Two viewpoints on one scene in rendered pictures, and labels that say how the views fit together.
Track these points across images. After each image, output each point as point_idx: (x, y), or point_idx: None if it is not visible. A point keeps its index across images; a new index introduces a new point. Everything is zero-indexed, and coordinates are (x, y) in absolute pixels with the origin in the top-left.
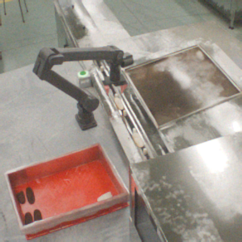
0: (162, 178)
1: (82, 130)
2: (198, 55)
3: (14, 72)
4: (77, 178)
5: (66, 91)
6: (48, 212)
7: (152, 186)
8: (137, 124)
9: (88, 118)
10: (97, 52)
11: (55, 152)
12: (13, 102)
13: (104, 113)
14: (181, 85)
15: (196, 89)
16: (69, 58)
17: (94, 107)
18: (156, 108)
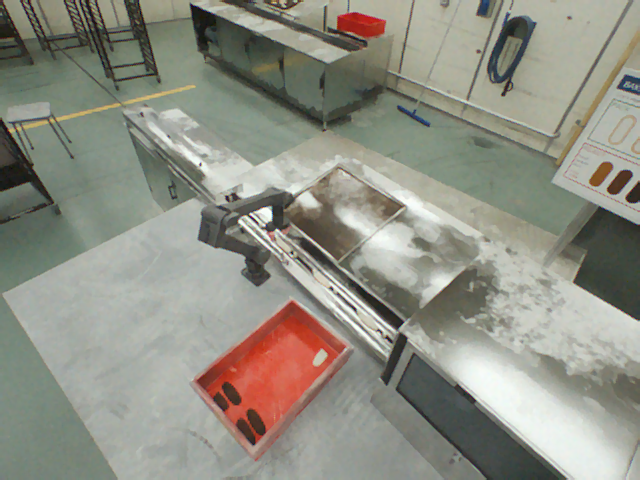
0: (441, 335)
1: (256, 286)
2: (343, 175)
3: (126, 235)
4: (279, 346)
5: (240, 251)
6: (265, 405)
7: (437, 348)
8: (313, 264)
9: (261, 272)
10: (265, 199)
11: (238, 323)
12: (147, 276)
13: (272, 260)
14: (340, 213)
15: (357, 213)
16: (240, 214)
17: (266, 258)
18: (326, 242)
